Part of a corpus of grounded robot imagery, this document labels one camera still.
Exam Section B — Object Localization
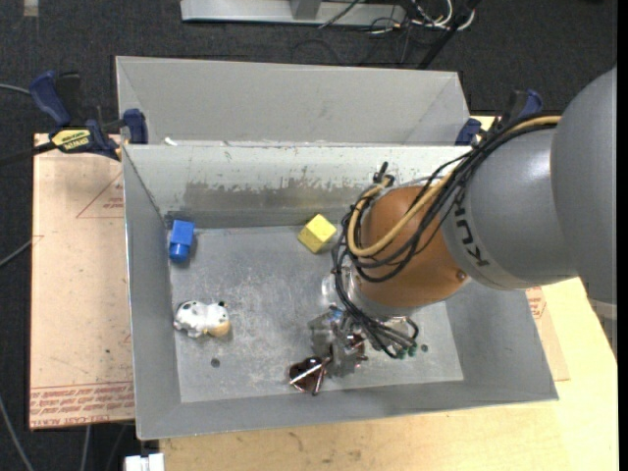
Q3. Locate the brown cardboard board red print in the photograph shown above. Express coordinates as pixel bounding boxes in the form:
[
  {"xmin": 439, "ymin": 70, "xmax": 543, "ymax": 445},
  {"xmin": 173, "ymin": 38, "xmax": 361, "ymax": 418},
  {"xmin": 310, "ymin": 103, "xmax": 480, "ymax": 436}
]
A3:
[{"xmin": 27, "ymin": 132, "xmax": 571, "ymax": 432}]

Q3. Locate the yellow cube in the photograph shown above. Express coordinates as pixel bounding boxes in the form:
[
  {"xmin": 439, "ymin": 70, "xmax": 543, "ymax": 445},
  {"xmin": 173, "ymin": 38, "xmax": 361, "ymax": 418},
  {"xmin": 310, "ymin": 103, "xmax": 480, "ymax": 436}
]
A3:
[{"xmin": 296, "ymin": 213, "xmax": 340, "ymax": 254}]

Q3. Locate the grey metal bin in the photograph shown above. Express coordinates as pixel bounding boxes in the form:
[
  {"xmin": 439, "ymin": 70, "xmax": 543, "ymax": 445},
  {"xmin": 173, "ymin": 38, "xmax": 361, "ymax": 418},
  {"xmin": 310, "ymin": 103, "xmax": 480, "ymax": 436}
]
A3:
[{"xmin": 115, "ymin": 55, "xmax": 560, "ymax": 442}]

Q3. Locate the blue block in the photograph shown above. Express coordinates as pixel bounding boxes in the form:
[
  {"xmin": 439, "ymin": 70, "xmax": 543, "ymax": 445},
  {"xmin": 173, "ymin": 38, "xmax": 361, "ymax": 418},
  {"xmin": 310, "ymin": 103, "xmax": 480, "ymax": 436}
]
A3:
[{"xmin": 168, "ymin": 219, "xmax": 198, "ymax": 266}]

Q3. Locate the white and black toy animal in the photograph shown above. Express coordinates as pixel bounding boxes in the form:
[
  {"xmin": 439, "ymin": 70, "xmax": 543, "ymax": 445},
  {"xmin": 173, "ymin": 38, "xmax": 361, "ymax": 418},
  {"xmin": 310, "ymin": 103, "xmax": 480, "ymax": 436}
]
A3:
[{"xmin": 172, "ymin": 299, "xmax": 233, "ymax": 340}]

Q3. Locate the dark red heart-shaped thing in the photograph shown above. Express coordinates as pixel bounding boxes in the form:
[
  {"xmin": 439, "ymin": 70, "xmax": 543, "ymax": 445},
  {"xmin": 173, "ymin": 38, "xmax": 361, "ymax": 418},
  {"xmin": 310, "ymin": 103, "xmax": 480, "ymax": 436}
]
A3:
[{"xmin": 288, "ymin": 355, "xmax": 331, "ymax": 394}]

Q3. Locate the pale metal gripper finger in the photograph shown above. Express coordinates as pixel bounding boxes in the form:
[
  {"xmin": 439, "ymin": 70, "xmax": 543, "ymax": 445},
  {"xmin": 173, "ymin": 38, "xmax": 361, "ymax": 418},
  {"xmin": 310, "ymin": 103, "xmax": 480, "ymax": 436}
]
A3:
[
  {"xmin": 288, "ymin": 358, "xmax": 329, "ymax": 387},
  {"xmin": 311, "ymin": 364, "xmax": 332, "ymax": 395}
]

